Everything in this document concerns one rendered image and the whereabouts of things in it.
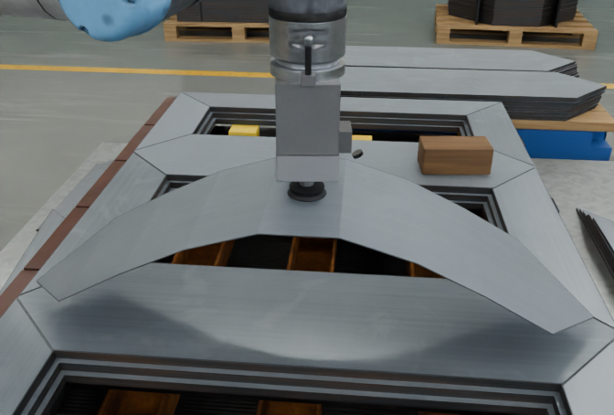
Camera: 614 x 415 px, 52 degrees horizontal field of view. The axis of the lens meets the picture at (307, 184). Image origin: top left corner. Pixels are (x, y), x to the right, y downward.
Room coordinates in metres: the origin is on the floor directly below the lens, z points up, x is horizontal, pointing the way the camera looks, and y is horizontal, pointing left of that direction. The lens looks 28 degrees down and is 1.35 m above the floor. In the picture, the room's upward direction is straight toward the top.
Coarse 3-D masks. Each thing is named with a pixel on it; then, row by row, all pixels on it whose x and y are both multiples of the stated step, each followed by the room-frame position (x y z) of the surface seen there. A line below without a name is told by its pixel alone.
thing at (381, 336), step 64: (384, 128) 1.28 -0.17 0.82; (448, 128) 1.27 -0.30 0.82; (128, 192) 0.93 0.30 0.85; (448, 192) 0.95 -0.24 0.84; (64, 256) 0.74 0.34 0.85; (64, 320) 0.60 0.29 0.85; (128, 320) 0.60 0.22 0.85; (192, 320) 0.60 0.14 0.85; (256, 320) 0.60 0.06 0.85; (320, 320) 0.60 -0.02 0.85; (384, 320) 0.60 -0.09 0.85; (448, 320) 0.60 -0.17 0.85; (512, 320) 0.60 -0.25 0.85; (64, 384) 0.53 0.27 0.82; (128, 384) 0.53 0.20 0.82; (192, 384) 0.52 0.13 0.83; (256, 384) 0.52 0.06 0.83; (320, 384) 0.52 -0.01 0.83; (384, 384) 0.51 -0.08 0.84; (448, 384) 0.51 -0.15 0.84; (512, 384) 0.50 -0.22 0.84
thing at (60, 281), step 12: (108, 228) 0.70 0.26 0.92; (96, 240) 0.68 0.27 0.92; (72, 252) 0.68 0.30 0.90; (84, 252) 0.66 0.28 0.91; (60, 264) 0.66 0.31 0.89; (72, 264) 0.64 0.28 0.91; (84, 264) 0.62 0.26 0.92; (60, 276) 0.62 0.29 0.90; (72, 276) 0.60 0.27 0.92; (48, 288) 0.60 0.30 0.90; (60, 288) 0.58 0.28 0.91
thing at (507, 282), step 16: (464, 208) 0.69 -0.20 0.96; (480, 224) 0.67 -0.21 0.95; (480, 240) 0.62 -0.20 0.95; (496, 240) 0.65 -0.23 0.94; (512, 240) 0.67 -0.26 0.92; (480, 256) 0.59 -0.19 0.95; (496, 256) 0.61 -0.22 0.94; (512, 256) 0.63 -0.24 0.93; (496, 272) 0.57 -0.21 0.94; (512, 272) 0.59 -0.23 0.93; (528, 272) 0.61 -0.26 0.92; (496, 288) 0.54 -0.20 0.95; (512, 288) 0.55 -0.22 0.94; (528, 288) 0.57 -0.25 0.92; (512, 304) 0.52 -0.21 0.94; (528, 304) 0.54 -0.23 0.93; (528, 320) 0.51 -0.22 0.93; (544, 320) 0.52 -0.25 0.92
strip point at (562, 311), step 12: (528, 252) 0.66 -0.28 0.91; (528, 264) 0.63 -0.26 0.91; (540, 264) 0.65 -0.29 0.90; (540, 276) 0.61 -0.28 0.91; (552, 276) 0.63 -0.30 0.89; (540, 288) 0.58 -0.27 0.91; (552, 288) 0.60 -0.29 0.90; (564, 288) 0.62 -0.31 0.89; (540, 300) 0.56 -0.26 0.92; (552, 300) 0.57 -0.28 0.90; (564, 300) 0.59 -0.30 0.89; (576, 300) 0.60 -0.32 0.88; (552, 312) 0.55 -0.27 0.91; (564, 312) 0.56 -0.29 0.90; (576, 312) 0.57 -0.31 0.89; (588, 312) 0.59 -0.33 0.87; (552, 324) 0.52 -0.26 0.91; (564, 324) 0.53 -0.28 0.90; (576, 324) 0.55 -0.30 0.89
